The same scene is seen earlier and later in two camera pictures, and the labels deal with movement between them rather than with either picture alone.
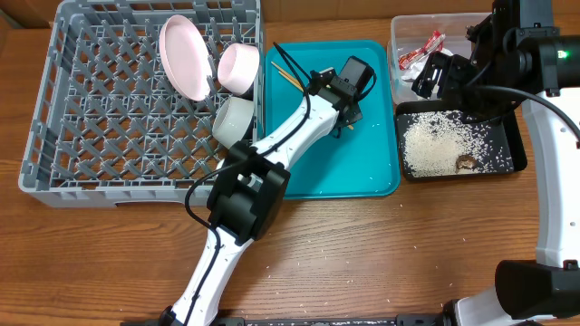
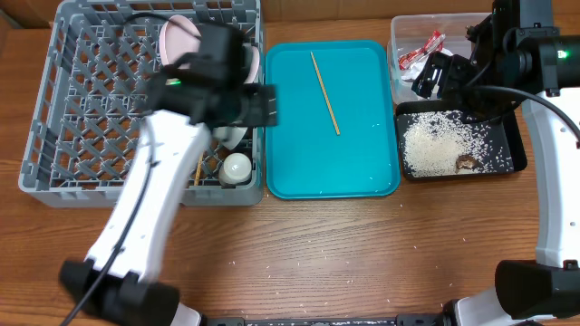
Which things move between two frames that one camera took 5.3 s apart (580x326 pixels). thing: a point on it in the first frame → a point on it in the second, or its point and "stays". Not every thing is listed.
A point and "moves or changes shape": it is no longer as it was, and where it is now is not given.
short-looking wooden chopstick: [288, 75] → [198, 169]
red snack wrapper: [433, 43] stays
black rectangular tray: [433, 142] stays
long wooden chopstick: [291, 81] moves or changes shape
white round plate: [184, 59] stays
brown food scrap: [465, 161] stays
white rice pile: [433, 142] stays
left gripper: [360, 113] → [265, 109]
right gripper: [431, 74] stays
